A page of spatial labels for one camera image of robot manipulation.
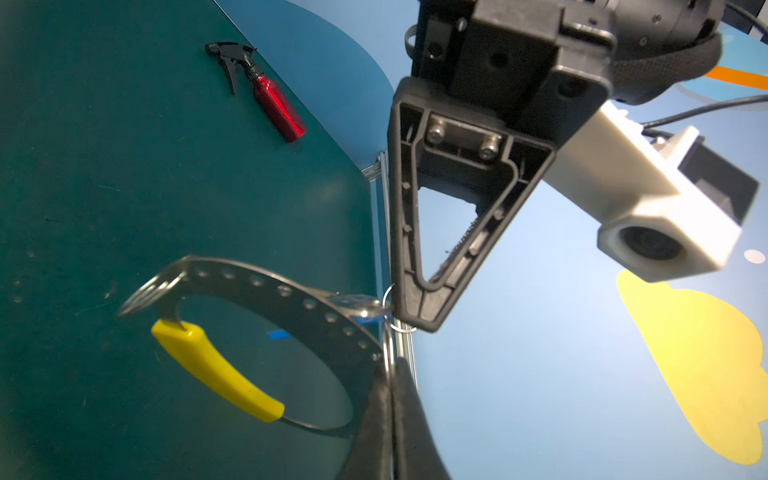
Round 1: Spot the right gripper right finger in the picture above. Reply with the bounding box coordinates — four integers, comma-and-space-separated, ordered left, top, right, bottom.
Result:
392, 358, 450, 480

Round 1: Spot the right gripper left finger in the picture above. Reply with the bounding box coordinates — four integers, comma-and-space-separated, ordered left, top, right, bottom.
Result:
338, 364, 393, 480

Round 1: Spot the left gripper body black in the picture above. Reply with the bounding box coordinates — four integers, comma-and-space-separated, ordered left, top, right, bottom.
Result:
412, 0, 618, 146

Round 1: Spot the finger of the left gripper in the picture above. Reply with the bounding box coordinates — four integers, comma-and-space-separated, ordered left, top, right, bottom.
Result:
443, 199, 478, 269
388, 77, 557, 333

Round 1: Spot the grey keyring yellow handle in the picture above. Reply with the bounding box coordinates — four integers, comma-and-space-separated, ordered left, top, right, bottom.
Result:
118, 256, 383, 438

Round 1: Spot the silver key blue tag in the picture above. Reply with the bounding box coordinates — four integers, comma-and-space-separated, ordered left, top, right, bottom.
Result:
254, 278, 417, 348

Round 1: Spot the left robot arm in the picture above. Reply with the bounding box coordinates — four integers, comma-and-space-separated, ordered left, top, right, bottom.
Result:
388, 1, 759, 332

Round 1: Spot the red spray bottle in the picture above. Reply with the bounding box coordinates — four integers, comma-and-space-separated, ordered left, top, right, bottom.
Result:
204, 42, 307, 143

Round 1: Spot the aluminium frame rail left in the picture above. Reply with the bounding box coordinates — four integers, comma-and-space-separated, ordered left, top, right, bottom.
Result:
362, 151, 418, 384

